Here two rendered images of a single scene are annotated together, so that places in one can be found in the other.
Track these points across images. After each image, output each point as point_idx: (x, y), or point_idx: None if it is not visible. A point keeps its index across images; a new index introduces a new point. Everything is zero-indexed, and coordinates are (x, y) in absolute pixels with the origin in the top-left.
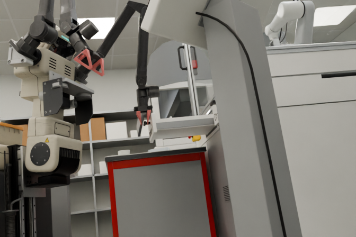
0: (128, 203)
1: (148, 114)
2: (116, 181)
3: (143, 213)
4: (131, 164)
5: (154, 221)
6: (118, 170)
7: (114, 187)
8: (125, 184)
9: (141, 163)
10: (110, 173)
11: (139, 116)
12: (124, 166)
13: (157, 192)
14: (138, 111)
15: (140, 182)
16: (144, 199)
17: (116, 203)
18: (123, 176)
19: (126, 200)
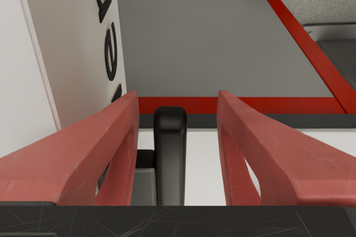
0: (246, 29)
1: (84, 139)
2: (306, 69)
3: (201, 16)
4: (252, 105)
5: (170, 6)
6: (309, 94)
7: (309, 56)
8: (267, 61)
9: (203, 105)
10: (339, 87)
11: (278, 127)
12: (283, 101)
13: (147, 40)
14: (348, 175)
15: (207, 61)
16: (194, 33)
17: (288, 32)
18: (279, 77)
19: (254, 35)
